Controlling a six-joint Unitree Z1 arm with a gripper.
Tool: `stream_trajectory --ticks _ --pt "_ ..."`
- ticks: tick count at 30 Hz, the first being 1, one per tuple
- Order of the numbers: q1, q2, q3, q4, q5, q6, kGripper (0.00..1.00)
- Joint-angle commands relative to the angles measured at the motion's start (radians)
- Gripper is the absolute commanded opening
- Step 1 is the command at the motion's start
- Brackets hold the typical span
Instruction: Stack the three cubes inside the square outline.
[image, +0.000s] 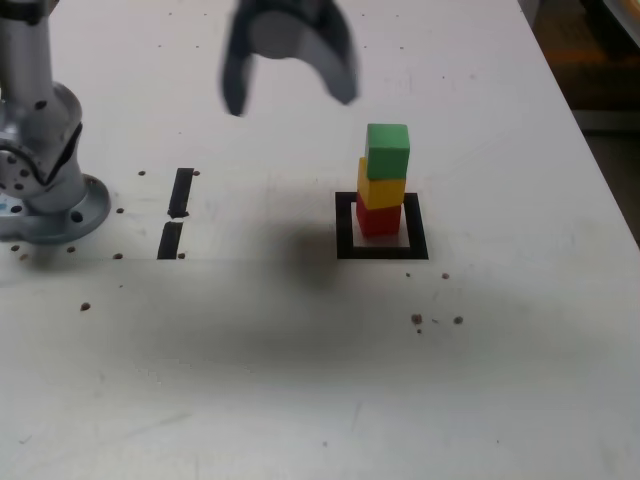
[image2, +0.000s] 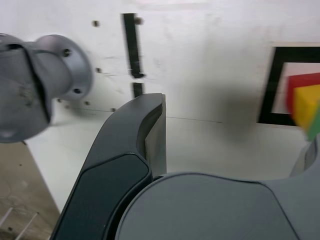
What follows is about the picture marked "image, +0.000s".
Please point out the yellow cube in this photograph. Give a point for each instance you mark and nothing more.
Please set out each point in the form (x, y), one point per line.
(380, 195)

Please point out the dark brown wooden shelf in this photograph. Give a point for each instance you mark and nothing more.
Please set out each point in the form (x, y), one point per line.
(590, 75)

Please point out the black tape strip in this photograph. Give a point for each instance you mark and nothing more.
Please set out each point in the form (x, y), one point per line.
(170, 240)

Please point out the black tape square outline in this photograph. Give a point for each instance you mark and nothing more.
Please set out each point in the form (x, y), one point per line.
(380, 253)

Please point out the green cube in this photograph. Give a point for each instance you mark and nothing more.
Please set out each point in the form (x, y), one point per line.
(387, 155)

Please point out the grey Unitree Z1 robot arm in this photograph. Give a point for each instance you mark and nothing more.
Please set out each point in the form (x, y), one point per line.
(40, 125)

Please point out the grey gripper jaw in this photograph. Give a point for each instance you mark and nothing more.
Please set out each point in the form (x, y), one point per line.
(325, 50)
(235, 75)

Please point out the red cube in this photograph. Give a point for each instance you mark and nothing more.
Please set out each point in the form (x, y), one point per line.
(380, 222)

